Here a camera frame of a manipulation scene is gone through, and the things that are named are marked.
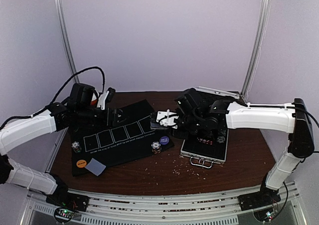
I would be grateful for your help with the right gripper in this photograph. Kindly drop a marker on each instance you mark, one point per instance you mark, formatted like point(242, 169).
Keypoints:
point(178, 121)

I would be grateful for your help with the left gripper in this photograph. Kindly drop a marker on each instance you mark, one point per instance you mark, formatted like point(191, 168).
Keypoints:
point(113, 118)

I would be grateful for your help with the chip row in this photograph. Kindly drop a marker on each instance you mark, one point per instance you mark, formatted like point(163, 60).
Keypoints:
point(221, 136)

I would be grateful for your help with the aluminium poker case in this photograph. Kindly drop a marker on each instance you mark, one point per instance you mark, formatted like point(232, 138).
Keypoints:
point(202, 155)

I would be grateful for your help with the poker chip stack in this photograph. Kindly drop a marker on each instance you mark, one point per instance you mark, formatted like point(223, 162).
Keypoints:
point(76, 147)
point(156, 147)

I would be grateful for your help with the black poker mat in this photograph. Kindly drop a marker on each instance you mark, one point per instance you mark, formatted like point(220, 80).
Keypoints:
point(122, 144)

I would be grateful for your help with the purple small blind button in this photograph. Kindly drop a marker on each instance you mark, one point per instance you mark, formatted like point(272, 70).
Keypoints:
point(164, 140)

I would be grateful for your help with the orange big blind button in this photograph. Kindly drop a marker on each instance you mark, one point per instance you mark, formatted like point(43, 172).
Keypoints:
point(81, 164)

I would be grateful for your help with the playing card deck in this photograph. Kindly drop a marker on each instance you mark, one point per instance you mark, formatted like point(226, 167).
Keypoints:
point(154, 124)

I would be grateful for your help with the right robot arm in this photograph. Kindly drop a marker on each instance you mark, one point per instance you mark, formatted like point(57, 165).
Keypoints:
point(291, 118)

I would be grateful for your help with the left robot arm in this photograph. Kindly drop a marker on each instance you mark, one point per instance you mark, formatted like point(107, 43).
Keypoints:
point(53, 118)

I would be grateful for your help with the orange white bowl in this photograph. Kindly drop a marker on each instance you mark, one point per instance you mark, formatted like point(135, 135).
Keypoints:
point(94, 99)

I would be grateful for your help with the red dice in case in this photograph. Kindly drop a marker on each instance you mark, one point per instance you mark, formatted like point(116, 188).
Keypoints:
point(205, 141)

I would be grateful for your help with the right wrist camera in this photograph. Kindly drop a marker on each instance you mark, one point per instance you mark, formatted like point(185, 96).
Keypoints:
point(188, 100)

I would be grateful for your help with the left aluminium frame post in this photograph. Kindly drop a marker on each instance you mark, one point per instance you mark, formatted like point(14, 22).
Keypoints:
point(65, 37)

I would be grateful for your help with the aluminium frame post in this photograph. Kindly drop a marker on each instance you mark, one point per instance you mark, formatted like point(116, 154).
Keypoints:
point(256, 50)
point(65, 37)

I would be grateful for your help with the right aluminium frame post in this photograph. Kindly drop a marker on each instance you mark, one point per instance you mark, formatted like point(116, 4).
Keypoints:
point(256, 50)

